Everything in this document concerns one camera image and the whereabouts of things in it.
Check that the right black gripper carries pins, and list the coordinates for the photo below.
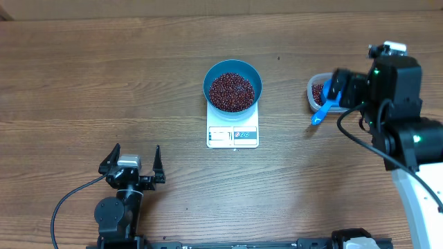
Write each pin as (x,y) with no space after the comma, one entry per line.
(353,82)

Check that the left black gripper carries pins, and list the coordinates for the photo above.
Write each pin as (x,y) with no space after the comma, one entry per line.
(149,182)

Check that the blue plastic measuring scoop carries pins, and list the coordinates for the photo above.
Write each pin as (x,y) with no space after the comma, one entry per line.
(320,93)

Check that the red beans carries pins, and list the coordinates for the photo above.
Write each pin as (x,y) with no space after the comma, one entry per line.
(231,92)

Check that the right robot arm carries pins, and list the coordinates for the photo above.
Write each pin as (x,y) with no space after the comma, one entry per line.
(411,145)

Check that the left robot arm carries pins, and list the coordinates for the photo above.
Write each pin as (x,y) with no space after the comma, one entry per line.
(118,216)

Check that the teal blue bowl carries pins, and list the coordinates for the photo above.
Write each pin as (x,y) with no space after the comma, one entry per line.
(233,66)

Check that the white digital kitchen scale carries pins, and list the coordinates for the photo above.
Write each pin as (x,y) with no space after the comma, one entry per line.
(226,130)

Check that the clear plastic food container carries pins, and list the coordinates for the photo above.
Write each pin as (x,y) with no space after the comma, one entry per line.
(320,79)

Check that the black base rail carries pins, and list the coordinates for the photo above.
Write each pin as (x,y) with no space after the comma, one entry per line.
(347,238)

